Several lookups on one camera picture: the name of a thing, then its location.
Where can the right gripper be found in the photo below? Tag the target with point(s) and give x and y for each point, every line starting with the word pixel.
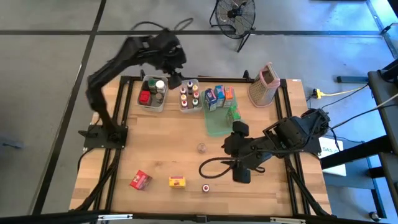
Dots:
pixel 245 152

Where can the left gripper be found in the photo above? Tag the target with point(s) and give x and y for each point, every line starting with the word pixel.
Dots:
pixel 171 54

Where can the purple food colouring bottle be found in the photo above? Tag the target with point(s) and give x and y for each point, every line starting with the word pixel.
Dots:
pixel 183 90

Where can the blue food colouring bottle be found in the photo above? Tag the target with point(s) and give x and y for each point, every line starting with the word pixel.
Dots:
pixel 190 84

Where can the white-lid spice jar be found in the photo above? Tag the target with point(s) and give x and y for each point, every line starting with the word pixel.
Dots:
pixel 160 85

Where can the yellow food colouring bottle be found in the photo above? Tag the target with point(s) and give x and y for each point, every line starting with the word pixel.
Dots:
pixel 183 97

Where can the orange food colouring bottle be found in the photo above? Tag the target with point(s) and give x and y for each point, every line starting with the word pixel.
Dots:
pixel 195 87

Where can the clear glass jar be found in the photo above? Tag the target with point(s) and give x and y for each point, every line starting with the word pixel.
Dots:
pixel 159 97

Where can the red food colouring bottle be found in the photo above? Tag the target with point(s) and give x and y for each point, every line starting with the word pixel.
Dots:
pixel 205 188
pixel 196 94
pixel 184 103

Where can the green food colouring bottle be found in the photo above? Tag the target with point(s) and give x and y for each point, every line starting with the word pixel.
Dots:
pixel 195 101

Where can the green cereal box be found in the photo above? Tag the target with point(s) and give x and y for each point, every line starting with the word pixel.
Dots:
pixel 233 115

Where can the dark blue cereal box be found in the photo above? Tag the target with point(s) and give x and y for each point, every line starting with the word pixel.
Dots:
pixel 211 99

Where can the orange snack box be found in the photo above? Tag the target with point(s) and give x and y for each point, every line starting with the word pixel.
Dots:
pixel 229 96

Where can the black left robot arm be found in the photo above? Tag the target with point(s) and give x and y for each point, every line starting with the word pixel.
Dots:
pixel 102 81

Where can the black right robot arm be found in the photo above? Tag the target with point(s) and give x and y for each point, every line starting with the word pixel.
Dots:
pixel 292 132

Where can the clear plastic bin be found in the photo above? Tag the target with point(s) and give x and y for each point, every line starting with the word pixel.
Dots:
pixel 189 109

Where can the frosted white plastic bin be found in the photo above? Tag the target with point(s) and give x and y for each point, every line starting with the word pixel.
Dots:
pixel 152 107

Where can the teal plastic tray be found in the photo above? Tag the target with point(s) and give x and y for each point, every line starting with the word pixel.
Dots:
pixel 217 127

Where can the small brown spice jar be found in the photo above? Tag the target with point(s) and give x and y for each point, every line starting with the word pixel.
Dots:
pixel 202 148

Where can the pink metal box grater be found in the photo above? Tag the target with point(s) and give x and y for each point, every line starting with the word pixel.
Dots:
pixel 264 84

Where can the yellow Corn Pops box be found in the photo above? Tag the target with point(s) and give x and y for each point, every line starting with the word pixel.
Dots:
pixel 177 182

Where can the black floor fan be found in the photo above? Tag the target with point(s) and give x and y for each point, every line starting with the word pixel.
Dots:
pixel 232 13

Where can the white paper sheet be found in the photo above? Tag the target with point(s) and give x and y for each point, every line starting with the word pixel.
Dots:
pixel 334 161

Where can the red cereal box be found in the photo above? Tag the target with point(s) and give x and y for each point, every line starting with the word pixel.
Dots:
pixel 140 180

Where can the dark metal floor bar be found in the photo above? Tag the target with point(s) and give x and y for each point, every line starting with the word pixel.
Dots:
pixel 351 79

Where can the black caster wheel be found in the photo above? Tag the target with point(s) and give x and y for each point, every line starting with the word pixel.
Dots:
pixel 374 216

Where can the black metal workbench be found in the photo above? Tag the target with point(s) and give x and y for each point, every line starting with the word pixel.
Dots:
pixel 385 84

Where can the grey floor object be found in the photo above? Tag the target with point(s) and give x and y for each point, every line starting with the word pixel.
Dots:
pixel 11 144

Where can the black gantry crossbar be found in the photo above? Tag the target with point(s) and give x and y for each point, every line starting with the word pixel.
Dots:
pixel 62 217

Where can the black aluminium table frame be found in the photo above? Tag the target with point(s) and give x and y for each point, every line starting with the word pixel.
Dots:
pixel 217 80

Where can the silver metal bracket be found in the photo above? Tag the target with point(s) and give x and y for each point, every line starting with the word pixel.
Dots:
pixel 115 216
pixel 287 220

